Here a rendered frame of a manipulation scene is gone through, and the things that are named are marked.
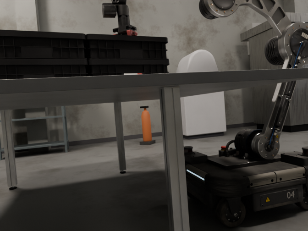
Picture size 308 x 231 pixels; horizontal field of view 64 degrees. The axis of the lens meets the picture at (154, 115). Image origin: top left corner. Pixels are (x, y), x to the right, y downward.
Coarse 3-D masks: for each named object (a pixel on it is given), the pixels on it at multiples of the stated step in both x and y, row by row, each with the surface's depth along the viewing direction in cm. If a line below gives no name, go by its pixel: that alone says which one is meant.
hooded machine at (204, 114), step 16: (192, 64) 414; (208, 64) 422; (192, 96) 411; (208, 96) 418; (192, 112) 411; (208, 112) 419; (224, 112) 427; (192, 128) 411; (208, 128) 419; (224, 128) 427
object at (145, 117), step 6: (144, 108) 397; (144, 114) 393; (144, 120) 392; (144, 126) 393; (150, 126) 397; (144, 132) 394; (150, 132) 396; (144, 138) 395; (150, 138) 395; (144, 144) 392; (150, 144) 390
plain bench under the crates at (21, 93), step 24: (192, 72) 84; (216, 72) 87; (240, 72) 89; (264, 72) 92; (288, 72) 95; (0, 96) 76; (24, 96) 83; (48, 96) 91; (72, 96) 102; (96, 96) 114; (120, 96) 131; (144, 96) 153; (168, 96) 87; (120, 120) 227; (168, 120) 88; (120, 144) 227; (168, 144) 88; (120, 168) 228; (168, 168) 89; (168, 192) 92
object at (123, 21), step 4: (120, 16) 120; (124, 16) 119; (128, 16) 120; (120, 20) 119; (124, 20) 119; (128, 20) 120; (120, 24) 119; (124, 24) 119; (128, 24) 116; (116, 28) 120; (132, 28) 121; (136, 28) 121
